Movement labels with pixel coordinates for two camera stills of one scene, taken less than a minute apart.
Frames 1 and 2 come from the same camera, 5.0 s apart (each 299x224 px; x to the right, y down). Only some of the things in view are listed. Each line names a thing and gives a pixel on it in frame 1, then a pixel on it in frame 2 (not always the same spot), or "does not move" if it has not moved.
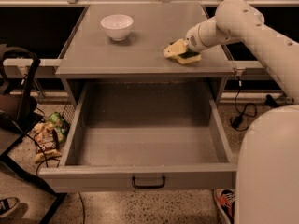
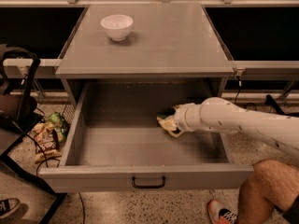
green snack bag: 61,125 does not move
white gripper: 193,40 -> 181,119
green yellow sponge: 189,57 -> 165,114
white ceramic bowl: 117,26 does not move
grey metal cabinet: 89,56 does not move
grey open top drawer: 145,136 does not move
